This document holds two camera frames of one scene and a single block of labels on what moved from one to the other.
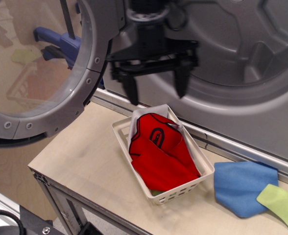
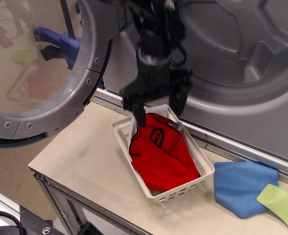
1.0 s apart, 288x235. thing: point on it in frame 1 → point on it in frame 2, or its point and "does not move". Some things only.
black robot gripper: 141,47 → 156,78
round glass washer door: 47,66 does not move
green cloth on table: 285,204 does not move
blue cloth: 238,184 does not move
